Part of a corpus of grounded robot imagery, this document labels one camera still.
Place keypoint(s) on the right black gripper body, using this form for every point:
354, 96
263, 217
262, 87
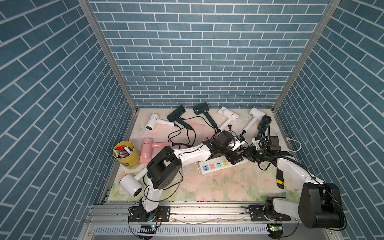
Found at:
257, 155

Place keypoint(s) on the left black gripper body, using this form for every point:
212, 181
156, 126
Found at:
230, 155

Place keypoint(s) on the white power strip coloured sockets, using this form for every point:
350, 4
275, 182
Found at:
217, 164

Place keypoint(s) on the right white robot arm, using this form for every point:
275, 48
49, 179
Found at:
320, 204

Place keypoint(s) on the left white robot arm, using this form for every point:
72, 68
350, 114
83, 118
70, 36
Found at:
164, 167

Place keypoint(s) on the dark green dryer right corner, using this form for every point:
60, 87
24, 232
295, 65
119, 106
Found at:
262, 127

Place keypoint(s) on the yellow black utility knife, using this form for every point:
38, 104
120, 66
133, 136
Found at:
280, 179

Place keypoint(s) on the white glossy hair dryer right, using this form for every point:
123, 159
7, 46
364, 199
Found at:
257, 115

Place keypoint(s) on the white folding hair dryer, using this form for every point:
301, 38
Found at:
230, 115

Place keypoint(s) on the dark green dryer centre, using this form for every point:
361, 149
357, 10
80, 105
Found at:
203, 108

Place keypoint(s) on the dark green dryer angled nozzle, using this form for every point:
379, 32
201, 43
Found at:
175, 116

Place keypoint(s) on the pink hair dryer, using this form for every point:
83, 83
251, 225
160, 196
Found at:
147, 149

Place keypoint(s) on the white hair dryer far left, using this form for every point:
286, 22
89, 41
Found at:
154, 120

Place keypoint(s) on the large white dryer front left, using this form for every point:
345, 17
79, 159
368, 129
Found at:
131, 184

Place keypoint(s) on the yellow cup of pens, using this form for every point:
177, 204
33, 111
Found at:
127, 154

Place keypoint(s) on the white wall cable connector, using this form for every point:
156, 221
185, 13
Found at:
293, 142

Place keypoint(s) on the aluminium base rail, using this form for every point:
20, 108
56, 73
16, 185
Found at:
195, 221

